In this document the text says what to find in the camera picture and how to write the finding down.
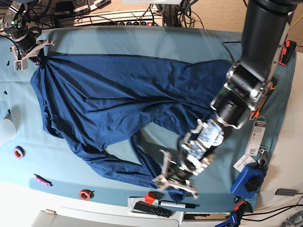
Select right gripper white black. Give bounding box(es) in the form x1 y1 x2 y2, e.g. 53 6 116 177
9 40 54 71

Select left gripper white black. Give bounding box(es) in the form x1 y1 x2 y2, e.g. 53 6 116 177
152 149 198 200

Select dark blue t-shirt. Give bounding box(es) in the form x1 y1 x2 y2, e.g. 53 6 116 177
30 55 231 189

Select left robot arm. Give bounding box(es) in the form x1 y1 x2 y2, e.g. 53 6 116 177
154 0 299 199

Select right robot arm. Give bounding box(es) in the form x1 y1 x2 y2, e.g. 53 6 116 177
0 0 54 71

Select red cube block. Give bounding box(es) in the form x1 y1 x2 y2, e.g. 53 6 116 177
144 192 156 204

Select white black marker pen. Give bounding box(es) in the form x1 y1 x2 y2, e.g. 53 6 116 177
159 201 198 209

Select black remote control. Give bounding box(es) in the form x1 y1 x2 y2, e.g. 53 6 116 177
134 201 173 218

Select white book under remote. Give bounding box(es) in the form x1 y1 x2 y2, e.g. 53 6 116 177
127 196 184 223

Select black foot pedal start label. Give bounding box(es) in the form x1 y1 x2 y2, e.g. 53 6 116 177
72 0 89 14

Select white paper roll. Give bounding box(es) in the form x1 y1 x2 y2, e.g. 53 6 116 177
0 119 16 145

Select light blue table cloth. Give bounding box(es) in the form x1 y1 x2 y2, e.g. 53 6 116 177
0 25 297 213

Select blue black clamp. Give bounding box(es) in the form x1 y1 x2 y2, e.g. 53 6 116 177
215 212 241 227

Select red tape roll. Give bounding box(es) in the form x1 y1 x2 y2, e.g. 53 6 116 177
79 189 94 201

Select orange black lower clamp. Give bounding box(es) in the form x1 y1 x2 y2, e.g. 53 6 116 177
233 201 247 211

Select orange black clamp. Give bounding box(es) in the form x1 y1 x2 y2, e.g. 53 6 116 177
279 40 297 66
233 201 247 211

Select blue box black knob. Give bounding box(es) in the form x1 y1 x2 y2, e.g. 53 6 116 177
230 164 266 199

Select white paper card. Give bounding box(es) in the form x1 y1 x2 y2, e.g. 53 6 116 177
233 155 256 172

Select purple tape roll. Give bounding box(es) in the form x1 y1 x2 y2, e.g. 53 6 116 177
13 146 25 159

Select metal carabiner keys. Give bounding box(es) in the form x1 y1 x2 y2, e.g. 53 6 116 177
258 146 267 170

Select white packaged item blister card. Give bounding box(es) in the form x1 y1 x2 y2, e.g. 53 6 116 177
245 116 267 156

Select pink marker pen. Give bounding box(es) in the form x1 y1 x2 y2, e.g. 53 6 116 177
33 174 53 187

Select grey adapter box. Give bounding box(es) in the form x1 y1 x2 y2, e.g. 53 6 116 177
275 188 297 197

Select orange black utility knife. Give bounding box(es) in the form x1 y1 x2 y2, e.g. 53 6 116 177
249 77 278 121

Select white power strip red switch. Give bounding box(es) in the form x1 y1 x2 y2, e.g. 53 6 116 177
93 20 164 27

